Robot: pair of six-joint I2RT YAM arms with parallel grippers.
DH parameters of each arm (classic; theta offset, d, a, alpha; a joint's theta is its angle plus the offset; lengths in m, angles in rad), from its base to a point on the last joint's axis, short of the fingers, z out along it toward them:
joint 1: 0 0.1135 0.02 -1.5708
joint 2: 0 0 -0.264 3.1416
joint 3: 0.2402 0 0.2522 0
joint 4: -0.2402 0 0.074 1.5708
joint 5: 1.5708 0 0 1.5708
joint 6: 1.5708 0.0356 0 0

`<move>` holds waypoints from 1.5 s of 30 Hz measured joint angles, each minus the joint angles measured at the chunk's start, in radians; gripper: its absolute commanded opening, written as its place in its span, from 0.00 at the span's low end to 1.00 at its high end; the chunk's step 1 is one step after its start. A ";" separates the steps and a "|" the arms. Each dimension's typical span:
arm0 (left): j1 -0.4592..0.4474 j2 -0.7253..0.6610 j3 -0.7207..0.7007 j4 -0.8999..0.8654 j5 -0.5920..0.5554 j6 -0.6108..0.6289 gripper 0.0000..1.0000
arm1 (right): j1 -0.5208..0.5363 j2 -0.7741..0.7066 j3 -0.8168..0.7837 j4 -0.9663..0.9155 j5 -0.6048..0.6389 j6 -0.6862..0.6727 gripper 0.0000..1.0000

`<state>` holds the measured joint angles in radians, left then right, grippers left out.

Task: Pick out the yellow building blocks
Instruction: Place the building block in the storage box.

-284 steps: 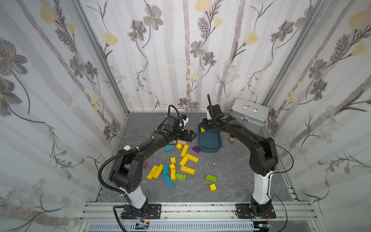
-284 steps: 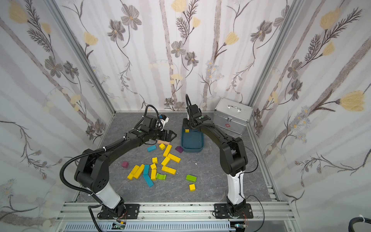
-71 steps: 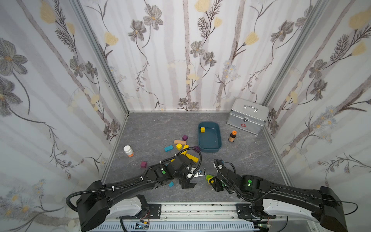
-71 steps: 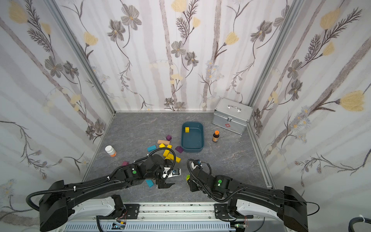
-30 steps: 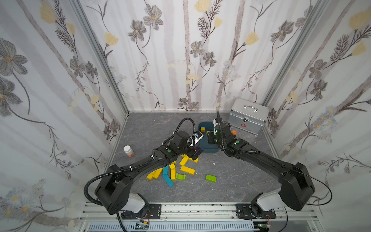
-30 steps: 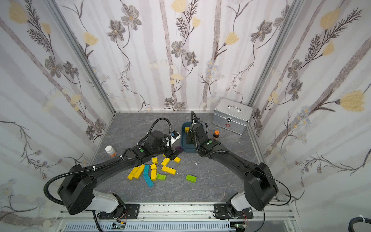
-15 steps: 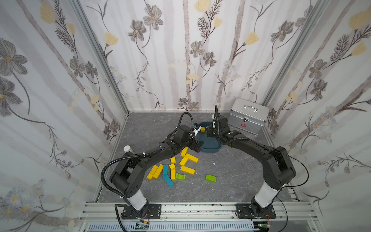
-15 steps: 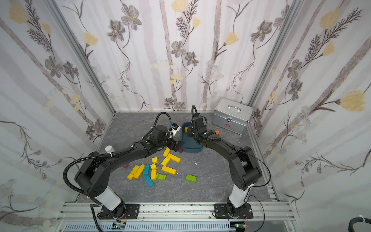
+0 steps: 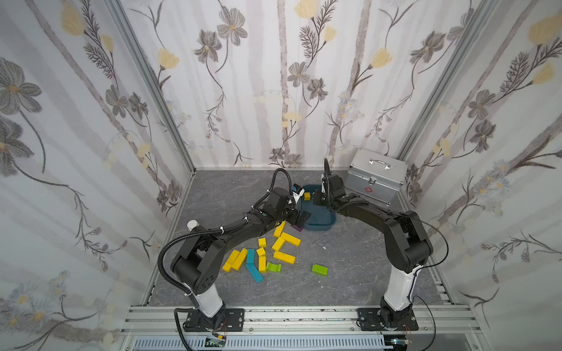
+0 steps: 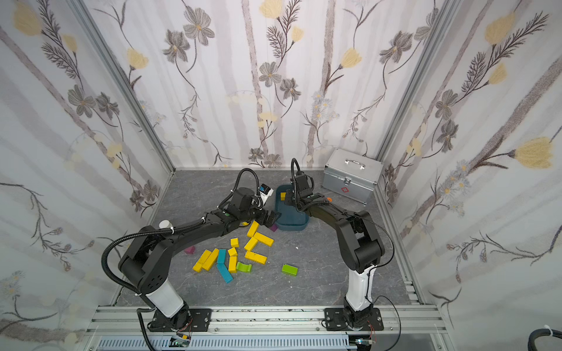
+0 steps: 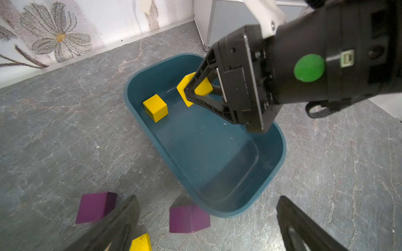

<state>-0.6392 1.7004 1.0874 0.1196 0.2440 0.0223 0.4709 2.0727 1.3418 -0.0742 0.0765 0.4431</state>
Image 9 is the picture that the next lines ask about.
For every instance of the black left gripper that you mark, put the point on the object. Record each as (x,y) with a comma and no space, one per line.
(296,210)

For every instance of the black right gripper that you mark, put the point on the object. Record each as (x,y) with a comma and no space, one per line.
(327,198)

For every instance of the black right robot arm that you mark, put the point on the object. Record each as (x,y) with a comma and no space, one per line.
(407,244)

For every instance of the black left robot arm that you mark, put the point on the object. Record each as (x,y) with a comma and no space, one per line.
(192,261)

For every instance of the teal plastic bin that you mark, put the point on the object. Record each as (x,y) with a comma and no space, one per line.
(321,219)

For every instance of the long yellow block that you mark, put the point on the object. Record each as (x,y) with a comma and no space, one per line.
(279,229)
(240,260)
(286,258)
(291,239)

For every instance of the yellow rectangular block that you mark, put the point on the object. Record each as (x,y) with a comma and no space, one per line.
(277,246)

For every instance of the silver metal case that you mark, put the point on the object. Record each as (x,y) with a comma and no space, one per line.
(376,176)

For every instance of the green flat block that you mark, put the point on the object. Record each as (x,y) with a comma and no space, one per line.
(320,270)

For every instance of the yellow upright block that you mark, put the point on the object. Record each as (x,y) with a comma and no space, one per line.
(262,262)

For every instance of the green arch block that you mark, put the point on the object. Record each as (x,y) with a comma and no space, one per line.
(276,268)

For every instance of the upright teal block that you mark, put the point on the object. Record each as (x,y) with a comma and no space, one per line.
(251,255)

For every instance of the long teal block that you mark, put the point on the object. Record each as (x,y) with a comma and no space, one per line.
(254,272)

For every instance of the white cap orange bottle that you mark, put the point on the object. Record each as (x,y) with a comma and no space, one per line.
(192,224)

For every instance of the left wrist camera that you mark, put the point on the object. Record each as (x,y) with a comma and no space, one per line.
(297,192)

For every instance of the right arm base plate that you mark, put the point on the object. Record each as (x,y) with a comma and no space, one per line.
(385,319)

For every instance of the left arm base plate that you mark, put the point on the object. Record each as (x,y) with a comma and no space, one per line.
(226,320)

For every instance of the aluminium rail frame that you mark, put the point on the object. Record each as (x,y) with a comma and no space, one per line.
(442,327)

